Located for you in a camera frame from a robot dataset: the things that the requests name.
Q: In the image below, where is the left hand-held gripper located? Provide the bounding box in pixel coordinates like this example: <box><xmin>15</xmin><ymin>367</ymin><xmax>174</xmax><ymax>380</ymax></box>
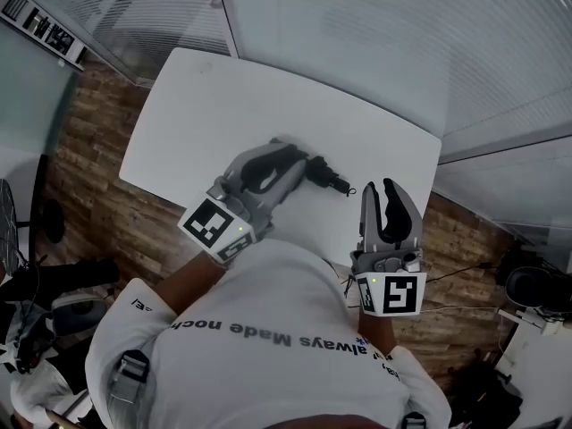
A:
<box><xmin>177</xmin><ymin>140</ymin><xmax>309</xmax><ymax>266</ymax></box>

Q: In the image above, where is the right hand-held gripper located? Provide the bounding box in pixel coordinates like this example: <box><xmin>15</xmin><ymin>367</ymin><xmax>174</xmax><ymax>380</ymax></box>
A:
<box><xmin>350</xmin><ymin>177</ymin><xmax>428</xmax><ymax>319</ymax></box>

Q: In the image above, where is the black handheld tool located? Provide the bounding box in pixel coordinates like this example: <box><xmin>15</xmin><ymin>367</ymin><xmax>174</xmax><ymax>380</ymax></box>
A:
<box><xmin>267</xmin><ymin>137</ymin><xmax>358</xmax><ymax>198</ymax></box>

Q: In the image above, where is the person's right forearm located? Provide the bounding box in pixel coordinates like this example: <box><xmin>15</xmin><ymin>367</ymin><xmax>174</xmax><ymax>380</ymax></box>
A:
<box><xmin>357</xmin><ymin>313</ymin><xmax>397</xmax><ymax>361</ymax></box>

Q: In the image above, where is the person's left forearm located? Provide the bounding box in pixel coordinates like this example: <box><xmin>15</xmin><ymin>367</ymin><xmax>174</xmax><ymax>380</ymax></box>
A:
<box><xmin>154</xmin><ymin>252</ymin><xmax>227</xmax><ymax>319</ymax></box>

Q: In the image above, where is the white table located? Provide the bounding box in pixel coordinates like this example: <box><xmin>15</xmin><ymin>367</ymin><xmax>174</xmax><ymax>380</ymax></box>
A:
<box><xmin>118</xmin><ymin>46</ymin><xmax>443</xmax><ymax>270</ymax></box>

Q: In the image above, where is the black and white office chair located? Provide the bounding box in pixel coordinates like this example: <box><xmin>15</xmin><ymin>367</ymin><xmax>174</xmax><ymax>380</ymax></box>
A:
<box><xmin>495</xmin><ymin>250</ymin><xmax>572</xmax><ymax>316</ymax></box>
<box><xmin>51</xmin><ymin>293</ymin><xmax>108</xmax><ymax>337</ymax></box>

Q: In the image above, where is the person's white t-shirt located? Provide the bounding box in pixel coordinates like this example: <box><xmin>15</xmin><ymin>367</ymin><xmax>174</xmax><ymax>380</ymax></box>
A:
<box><xmin>84</xmin><ymin>238</ymin><xmax>452</xmax><ymax>429</ymax></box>

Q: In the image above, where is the black bag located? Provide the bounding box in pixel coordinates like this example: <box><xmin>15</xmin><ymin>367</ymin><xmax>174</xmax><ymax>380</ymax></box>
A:
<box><xmin>455</xmin><ymin>350</ymin><xmax>524</xmax><ymax>429</ymax></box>

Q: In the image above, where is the white side desk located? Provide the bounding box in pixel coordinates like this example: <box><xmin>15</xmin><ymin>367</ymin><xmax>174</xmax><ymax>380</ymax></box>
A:
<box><xmin>498</xmin><ymin>306</ymin><xmax>572</xmax><ymax>429</ymax></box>

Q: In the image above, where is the black mesh chair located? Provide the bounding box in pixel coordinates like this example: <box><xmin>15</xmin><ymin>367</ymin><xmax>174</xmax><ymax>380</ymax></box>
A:
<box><xmin>0</xmin><ymin>179</ymin><xmax>19</xmax><ymax>258</ymax></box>

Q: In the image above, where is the black floor cable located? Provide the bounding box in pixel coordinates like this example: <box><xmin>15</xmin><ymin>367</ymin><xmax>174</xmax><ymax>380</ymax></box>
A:
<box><xmin>424</xmin><ymin>261</ymin><xmax>497</xmax><ymax>285</ymax></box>

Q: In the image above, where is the white floor cable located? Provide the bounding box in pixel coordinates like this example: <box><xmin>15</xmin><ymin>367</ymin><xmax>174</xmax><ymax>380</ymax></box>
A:
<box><xmin>419</xmin><ymin>304</ymin><xmax>500</xmax><ymax>315</ymax></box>

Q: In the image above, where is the black and white wall picture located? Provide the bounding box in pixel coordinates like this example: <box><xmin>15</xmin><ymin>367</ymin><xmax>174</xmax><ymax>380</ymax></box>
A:
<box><xmin>0</xmin><ymin>0</ymin><xmax>88</xmax><ymax>69</ymax></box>

